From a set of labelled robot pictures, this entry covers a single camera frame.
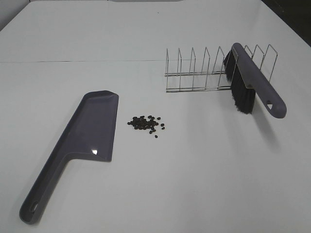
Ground pile of coffee beans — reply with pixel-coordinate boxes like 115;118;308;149
126;115;166;138

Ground purple hand brush black bristles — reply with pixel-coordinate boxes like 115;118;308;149
223;43;287;118

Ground metal wire dish rack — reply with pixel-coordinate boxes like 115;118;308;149
164;44;278;93

